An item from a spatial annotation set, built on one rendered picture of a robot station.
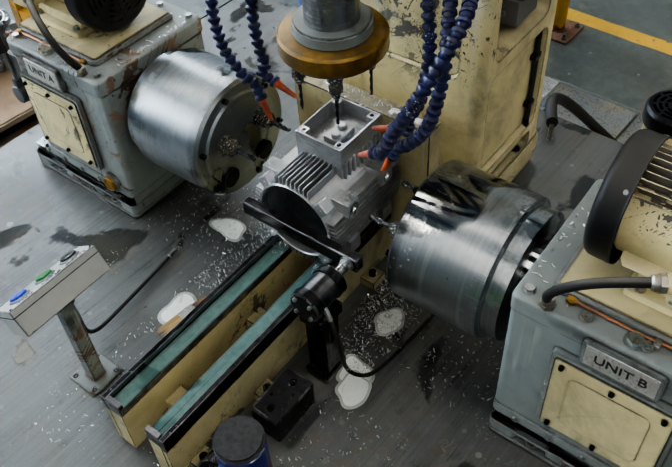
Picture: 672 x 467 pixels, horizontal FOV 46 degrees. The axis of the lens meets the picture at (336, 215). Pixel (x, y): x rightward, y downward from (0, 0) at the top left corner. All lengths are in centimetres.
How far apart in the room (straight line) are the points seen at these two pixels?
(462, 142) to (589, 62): 214
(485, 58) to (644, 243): 49
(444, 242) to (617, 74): 243
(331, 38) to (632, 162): 48
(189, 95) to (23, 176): 62
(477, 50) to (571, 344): 53
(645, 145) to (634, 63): 261
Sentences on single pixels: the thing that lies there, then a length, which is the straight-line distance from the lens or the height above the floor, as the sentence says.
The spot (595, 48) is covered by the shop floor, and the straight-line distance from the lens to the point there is 371.
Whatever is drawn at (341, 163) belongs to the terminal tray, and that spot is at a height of 112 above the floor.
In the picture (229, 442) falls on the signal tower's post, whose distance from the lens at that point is 94.
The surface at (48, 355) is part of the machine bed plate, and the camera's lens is 162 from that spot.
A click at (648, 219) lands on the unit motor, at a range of 105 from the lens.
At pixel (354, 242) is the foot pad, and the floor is 98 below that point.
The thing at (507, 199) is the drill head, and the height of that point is 116.
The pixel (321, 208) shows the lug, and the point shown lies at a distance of 133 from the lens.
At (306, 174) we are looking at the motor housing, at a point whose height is 111.
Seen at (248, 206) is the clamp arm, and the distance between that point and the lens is 144.
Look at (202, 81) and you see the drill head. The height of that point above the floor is 116.
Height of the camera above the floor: 203
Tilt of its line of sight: 46 degrees down
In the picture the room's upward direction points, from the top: 4 degrees counter-clockwise
